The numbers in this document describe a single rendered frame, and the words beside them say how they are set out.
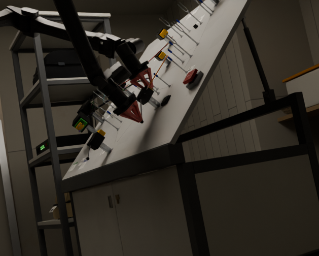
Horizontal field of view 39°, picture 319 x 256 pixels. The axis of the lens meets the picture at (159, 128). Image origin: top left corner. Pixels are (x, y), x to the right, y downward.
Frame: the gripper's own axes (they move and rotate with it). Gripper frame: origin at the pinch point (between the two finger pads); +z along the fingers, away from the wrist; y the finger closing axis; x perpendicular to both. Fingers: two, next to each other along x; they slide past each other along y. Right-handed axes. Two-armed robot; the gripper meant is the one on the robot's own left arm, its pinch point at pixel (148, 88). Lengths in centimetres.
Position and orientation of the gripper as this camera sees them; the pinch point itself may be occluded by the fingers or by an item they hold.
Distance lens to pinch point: 181.4
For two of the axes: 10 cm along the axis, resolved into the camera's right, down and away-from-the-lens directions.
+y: -5.3, 3.2, 7.9
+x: -6.4, 4.6, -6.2
